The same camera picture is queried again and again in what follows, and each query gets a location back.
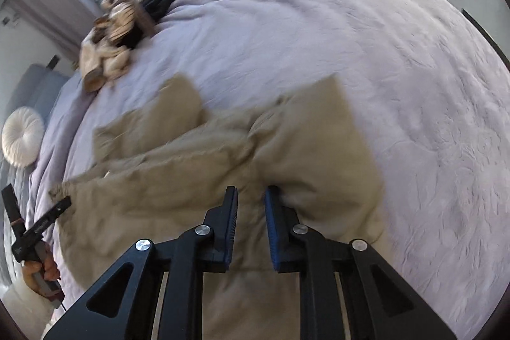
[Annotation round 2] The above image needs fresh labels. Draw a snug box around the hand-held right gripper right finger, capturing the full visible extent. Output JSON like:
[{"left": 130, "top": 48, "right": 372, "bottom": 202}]
[{"left": 264, "top": 185, "right": 459, "bottom": 340}]

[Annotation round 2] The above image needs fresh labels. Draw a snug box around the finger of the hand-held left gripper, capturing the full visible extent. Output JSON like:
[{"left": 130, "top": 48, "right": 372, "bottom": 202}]
[
  {"left": 1, "top": 184, "right": 25, "bottom": 231},
  {"left": 24, "top": 196, "right": 73, "bottom": 241}
]

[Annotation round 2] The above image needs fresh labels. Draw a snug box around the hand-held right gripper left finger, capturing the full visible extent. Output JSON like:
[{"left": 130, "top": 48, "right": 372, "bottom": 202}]
[{"left": 44, "top": 186, "right": 239, "bottom": 340}]

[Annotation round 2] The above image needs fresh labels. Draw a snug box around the khaki puffer jacket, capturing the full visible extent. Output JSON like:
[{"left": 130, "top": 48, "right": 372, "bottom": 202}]
[{"left": 48, "top": 73, "right": 393, "bottom": 340}]

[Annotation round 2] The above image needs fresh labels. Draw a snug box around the person's left forearm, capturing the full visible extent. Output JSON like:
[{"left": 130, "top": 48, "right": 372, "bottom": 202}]
[{"left": 0, "top": 280, "right": 55, "bottom": 340}]

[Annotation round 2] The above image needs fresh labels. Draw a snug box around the person's left hand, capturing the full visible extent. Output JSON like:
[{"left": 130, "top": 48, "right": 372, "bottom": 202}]
[{"left": 22, "top": 242, "right": 62, "bottom": 296}]

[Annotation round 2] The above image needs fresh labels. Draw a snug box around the round white pleated pillow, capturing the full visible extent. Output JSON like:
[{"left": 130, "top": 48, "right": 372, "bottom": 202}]
[{"left": 1, "top": 106, "right": 46, "bottom": 168}]

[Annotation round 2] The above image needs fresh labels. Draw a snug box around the grey quilted headboard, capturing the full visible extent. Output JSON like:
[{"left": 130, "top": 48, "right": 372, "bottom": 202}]
[{"left": 0, "top": 63, "right": 71, "bottom": 285}]

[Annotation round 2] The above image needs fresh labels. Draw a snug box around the beige striped garment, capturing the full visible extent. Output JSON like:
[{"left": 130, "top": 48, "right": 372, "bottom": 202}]
[{"left": 80, "top": 0, "right": 157, "bottom": 93}]

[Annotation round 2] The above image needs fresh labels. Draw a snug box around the lavender plush blanket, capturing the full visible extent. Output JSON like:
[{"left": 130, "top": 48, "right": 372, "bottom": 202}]
[{"left": 24, "top": 0, "right": 510, "bottom": 340}]

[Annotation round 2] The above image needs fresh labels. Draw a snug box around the dark garment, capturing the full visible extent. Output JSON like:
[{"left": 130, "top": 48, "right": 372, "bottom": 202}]
[{"left": 120, "top": 0, "right": 197, "bottom": 47}]

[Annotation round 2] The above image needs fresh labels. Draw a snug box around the black bed frame edge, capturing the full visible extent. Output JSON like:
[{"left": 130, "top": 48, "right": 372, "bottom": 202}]
[{"left": 461, "top": 7, "right": 510, "bottom": 64}]

